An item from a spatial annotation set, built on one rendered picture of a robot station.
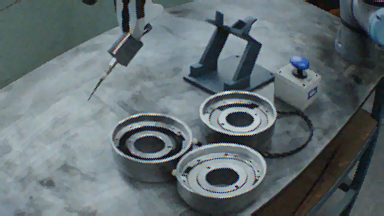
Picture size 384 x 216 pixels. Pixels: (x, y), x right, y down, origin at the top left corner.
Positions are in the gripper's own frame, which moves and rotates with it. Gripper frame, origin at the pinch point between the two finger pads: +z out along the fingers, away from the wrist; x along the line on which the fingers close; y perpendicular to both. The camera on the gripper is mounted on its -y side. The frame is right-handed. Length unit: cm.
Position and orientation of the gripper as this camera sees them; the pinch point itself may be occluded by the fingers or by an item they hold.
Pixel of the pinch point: (128, 33)
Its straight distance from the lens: 79.0
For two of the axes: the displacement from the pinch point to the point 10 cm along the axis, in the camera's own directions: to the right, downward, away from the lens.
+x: -6.3, -3.6, 6.9
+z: 0.7, 8.5, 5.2
